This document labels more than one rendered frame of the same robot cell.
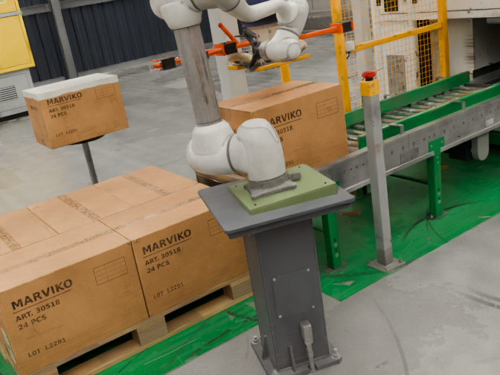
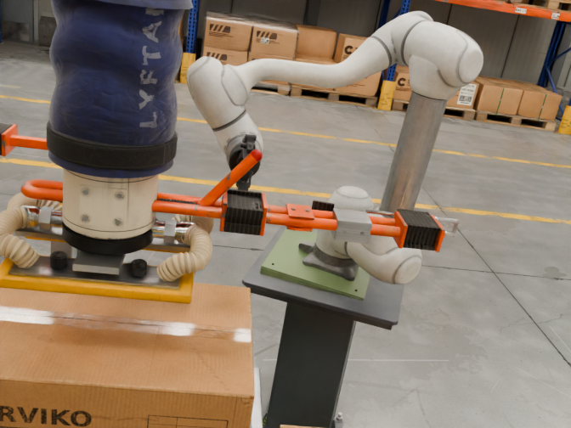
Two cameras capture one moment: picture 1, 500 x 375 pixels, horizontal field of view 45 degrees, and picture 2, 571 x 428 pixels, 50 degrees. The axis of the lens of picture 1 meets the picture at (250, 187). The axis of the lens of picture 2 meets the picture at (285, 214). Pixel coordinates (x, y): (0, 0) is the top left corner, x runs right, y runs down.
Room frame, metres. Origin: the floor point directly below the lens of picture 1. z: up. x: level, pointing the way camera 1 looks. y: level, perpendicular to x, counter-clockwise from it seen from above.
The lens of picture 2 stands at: (4.01, 0.53, 1.70)
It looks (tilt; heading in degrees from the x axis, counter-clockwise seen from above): 22 degrees down; 204
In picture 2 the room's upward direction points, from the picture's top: 9 degrees clockwise
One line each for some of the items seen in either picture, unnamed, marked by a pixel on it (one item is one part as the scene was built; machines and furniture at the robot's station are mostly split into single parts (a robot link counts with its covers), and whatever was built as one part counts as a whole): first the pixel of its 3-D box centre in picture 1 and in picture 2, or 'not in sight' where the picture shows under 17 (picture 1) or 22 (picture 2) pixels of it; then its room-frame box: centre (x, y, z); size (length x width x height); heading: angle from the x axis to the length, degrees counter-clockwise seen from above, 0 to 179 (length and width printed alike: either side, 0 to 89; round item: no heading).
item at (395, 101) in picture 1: (390, 101); not in sight; (4.02, -1.05, 0.60); 1.60 x 0.10 x 0.09; 122
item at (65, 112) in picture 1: (76, 109); not in sight; (4.50, 1.19, 0.82); 0.60 x 0.40 x 0.40; 121
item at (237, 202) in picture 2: (225, 48); (243, 211); (3.05, 0.00, 1.24); 0.10 x 0.08 x 0.06; 33
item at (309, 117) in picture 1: (280, 130); (106, 397); (3.16, -0.21, 0.75); 0.60 x 0.40 x 0.40; 122
